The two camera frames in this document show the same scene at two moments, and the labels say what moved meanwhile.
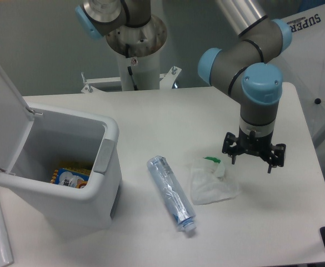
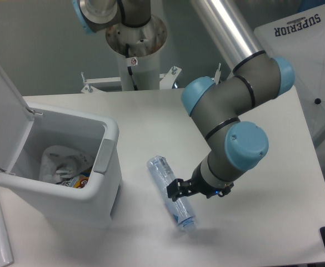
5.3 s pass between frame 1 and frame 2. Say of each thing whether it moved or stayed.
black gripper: moved
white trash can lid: stayed
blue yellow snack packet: stayed
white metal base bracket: stayed
